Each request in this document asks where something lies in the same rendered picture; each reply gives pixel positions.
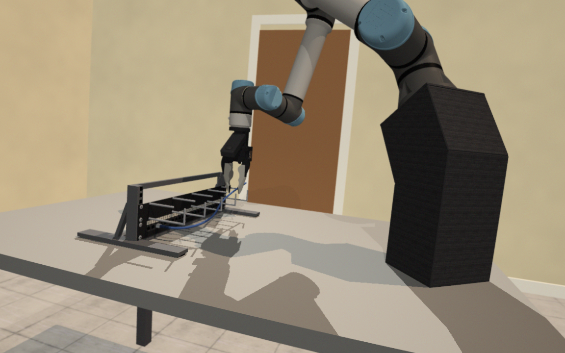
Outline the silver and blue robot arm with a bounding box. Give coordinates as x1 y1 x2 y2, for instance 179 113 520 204
228 0 456 128

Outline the black metal rack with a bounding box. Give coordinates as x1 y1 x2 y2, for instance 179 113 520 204
77 172 260 257

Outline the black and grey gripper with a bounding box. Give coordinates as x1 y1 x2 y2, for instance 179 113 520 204
221 126 253 194

